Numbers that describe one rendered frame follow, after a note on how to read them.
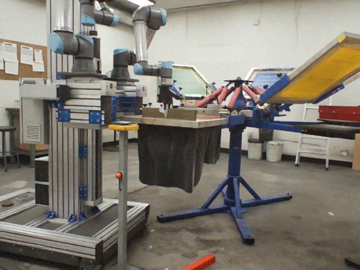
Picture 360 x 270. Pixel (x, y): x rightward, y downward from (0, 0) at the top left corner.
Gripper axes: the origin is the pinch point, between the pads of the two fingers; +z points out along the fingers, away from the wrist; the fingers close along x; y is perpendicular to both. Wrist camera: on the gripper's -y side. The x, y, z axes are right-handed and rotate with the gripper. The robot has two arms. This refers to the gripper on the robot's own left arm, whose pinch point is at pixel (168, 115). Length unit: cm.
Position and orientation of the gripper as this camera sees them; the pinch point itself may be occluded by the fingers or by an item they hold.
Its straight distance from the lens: 221.7
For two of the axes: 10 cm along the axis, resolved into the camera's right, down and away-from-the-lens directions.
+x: -5.0, 0.8, -8.6
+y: -8.7, -0.8, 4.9
